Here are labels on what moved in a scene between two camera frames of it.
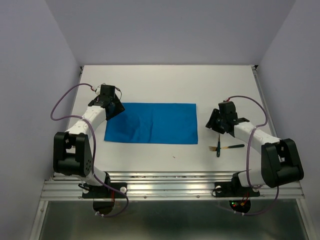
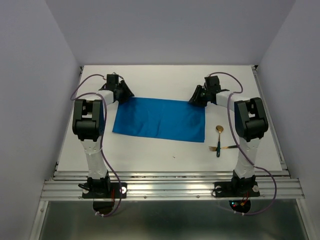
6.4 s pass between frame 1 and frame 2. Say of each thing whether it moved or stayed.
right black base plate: stayed
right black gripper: moved
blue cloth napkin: moved
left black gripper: moved
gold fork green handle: stayed
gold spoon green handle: stayed
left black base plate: stayed
